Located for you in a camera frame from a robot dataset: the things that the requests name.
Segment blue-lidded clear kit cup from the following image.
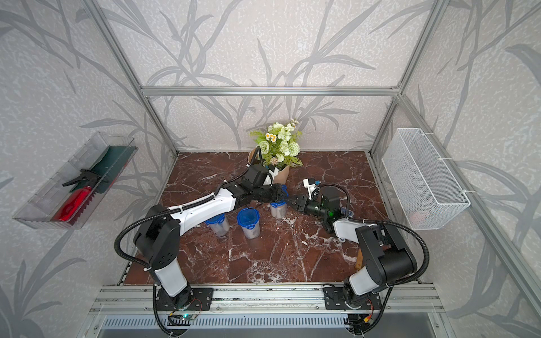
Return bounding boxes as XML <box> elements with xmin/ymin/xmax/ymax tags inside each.
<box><xmin>237</xmin><ymin>208</ymin><xmax>261</xmax><ymax>239</ymax></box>
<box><xmin>270</xmin><ymin>201</ymin><xmax>287</xmax><ymax>219</ymax></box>
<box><xmin>204</xmin><ymin>214</ymin><xmax>230</xmax><ymax>237</ymax></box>

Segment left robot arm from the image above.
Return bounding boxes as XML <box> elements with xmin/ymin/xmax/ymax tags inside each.
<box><xmin>114</xmin><ymin>164</ymin><xmax>285</xmax><ymax>298</ymax></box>

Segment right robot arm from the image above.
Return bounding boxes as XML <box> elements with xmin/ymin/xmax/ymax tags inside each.
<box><xmin>287</xmin><ymin>184</ymin><xmax>430</xmax><ymax>304</ymax></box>

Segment beige flower pot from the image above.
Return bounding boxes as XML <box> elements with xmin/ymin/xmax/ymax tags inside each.
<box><xmin>248</xmin><ymin>149</ymin><xmax>291</xmax><ymax>184</ymax></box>

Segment green white artificial flowers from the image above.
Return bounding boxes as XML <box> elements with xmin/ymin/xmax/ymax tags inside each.
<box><xmin>250</xmin><ymin>119</ymin><xmax>303</xmax><ymax>170</ymax></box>

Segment pink item in basket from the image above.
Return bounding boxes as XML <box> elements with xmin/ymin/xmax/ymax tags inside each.
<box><xmin>409</xmin><ymin>211</ymin><xmax>431</xmax><ymax>229</ymax></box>

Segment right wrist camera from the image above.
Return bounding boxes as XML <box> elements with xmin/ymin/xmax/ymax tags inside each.
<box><xmin>303</xmin><ymin>178</ymin><xmax>321</xmax><ymax>201</ymax></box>

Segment wooden handled brush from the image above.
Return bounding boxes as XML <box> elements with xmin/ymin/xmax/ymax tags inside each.
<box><xmin>355</xmin><ymin>250</ymin><xmax>363</xmax><ymax>271</ymax></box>

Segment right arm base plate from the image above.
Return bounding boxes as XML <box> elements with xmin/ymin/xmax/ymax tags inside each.
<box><xmin>322</xmin><ymin>283</ymin><xmax>382</xmax><ymax>311</ymax></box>

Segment white wire mesh basket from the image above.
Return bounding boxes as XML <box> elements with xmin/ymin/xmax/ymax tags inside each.
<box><xmin>383</xmin><ymin>128</ymin><xmax>471</xmax><ymax>230</ymax></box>

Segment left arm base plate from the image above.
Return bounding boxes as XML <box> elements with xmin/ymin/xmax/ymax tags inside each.
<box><xmin>153</xmin><ymin>287</ymin><xmax>214</xmax><ymax>312</ymax></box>

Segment aluminium front rail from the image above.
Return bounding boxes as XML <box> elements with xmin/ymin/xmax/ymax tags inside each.
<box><xmin>89</xmin><ymin>283</ymin><xmax>445</xmax><ymax>315</ymax></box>

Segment clear plastic wall tray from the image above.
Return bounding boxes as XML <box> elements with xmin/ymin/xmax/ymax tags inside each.
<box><xmin>14</xmin><ymin>132</ymin><xmax>138</xmax><ymax>230</ymax></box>

